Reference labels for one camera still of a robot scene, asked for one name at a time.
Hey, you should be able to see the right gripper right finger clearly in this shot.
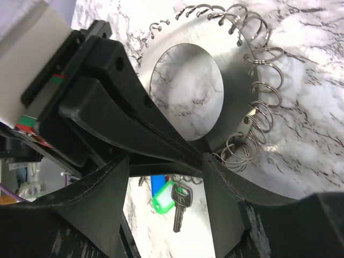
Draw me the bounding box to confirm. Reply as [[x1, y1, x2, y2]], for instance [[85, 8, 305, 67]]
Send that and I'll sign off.
[[203, 154, 343, 257]]

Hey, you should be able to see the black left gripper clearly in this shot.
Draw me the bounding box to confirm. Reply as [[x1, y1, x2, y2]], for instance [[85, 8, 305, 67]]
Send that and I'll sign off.
[[1, 20, 202, 176]]

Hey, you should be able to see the silver key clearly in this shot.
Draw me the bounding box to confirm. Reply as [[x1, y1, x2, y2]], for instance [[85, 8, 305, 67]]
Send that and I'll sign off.
[[171, 183, 193, 233]]

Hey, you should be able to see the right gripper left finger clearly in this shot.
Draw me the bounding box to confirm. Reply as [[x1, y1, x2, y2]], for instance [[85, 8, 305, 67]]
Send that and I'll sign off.
[[1, 156, 130, 257]]

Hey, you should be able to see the green key tag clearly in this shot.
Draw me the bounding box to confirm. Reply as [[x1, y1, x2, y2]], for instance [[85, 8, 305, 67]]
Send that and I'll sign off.
[[152, 181, 175, 214]]

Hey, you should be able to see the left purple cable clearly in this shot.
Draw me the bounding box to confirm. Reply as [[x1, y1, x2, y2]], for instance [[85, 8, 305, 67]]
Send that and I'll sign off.
[[0, 182, 24, 204]]

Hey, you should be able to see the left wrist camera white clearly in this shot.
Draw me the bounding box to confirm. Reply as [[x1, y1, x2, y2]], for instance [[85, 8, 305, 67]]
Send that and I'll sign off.
[[1, 1, 71, 128]]

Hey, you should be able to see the silver disc keyring holder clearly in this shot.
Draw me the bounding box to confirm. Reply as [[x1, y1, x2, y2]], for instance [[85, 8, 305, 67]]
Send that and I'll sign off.
[[135, 3, 284, 172]]

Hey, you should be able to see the blue key tag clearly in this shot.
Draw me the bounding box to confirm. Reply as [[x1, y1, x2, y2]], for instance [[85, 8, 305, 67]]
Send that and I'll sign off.
[[150, 175, 166, 197]]

